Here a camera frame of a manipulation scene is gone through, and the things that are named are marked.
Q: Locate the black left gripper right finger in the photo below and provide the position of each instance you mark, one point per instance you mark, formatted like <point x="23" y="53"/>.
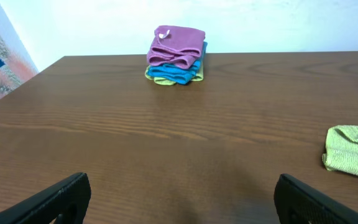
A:
<point x="298" y="203"/>

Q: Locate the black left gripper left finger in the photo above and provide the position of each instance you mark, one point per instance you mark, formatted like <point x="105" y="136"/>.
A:
<point x="64" y="202"/>

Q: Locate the folded blue cloth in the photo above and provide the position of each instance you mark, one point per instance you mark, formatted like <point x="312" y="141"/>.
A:
<point x="176" y="73"/>

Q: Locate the folded yellow-green cloth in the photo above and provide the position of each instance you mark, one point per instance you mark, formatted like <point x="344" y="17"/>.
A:
<point x="163" y="81"/>

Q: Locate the light green cloth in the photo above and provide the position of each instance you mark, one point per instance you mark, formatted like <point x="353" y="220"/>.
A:
<point x="342" y="149"/>

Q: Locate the folded purple cloth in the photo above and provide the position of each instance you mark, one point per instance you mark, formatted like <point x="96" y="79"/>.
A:
<point x="180" y="46"/>

